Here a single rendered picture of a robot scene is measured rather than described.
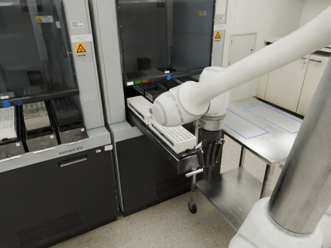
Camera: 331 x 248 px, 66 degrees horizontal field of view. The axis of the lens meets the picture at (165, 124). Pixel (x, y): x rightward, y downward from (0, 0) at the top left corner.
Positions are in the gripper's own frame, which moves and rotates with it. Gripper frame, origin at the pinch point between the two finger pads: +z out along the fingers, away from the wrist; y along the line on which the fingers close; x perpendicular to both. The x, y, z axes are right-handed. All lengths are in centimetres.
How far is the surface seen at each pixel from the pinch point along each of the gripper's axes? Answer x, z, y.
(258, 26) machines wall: -182, -26, -214
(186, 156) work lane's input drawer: -12.1, -0.8, 2.2
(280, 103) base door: -140, 68, -229
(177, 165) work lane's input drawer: -12.2, 2.0, 6.7
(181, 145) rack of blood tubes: -15.1, -4.8, 2.9
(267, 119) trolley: -19, -2, -54
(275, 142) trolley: -0.3, -2.0, -37.8
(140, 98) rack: -72, -6, -2
